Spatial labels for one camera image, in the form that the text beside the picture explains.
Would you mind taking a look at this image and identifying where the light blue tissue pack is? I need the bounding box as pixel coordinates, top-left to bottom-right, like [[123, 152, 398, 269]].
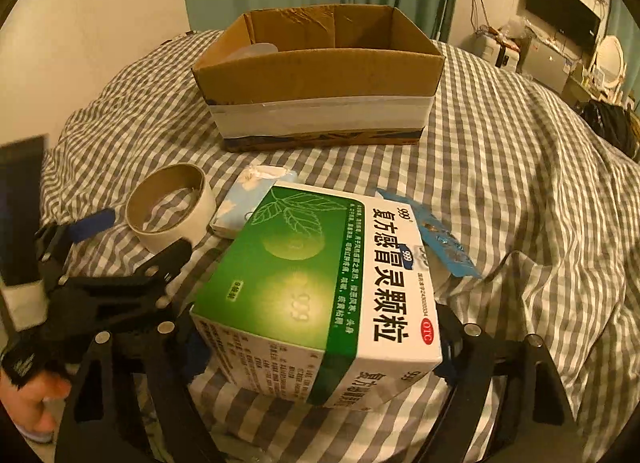
[[209, 164, 297, 239]]

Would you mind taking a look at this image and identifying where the grey checked bed cover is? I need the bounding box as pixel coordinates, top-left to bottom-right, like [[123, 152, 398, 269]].
[[41, 30, 639, 462]]

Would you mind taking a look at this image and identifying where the black wall television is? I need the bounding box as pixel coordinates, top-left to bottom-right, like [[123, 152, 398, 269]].
[[525, 0, 601, 53]]

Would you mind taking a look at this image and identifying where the black bag on chair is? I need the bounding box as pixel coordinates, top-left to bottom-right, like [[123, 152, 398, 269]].
[[579, 100, 639, 162]]

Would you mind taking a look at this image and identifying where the blue blister card pack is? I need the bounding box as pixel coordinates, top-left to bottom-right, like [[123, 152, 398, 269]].
[[375, 188, 480, 279]]

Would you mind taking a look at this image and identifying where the silver mini fridge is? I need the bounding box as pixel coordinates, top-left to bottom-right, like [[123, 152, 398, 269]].
[[518, 38, 572, 94]]

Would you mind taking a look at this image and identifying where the open cardboard box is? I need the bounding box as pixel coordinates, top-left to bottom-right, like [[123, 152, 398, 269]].
[[192, 4, 445, 152]]

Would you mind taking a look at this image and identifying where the white storage cabinet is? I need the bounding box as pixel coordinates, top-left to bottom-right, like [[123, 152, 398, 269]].
[[472, 33, 520, 72]]

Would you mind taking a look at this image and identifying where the white oval vanity mirror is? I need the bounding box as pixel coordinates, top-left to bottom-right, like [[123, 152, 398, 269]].
[[590, 35, 627, 105]]

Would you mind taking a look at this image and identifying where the white tape roll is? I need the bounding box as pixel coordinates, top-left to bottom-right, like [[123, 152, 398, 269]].
[[125, 163, 216, 254]]

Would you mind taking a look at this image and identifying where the green white medicine box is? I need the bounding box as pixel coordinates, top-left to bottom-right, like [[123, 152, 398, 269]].
[[191, 183, 442, 411]]

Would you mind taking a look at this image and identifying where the person's left hand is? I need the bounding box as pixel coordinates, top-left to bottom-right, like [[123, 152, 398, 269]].
[[1, 370, 72, 445]]

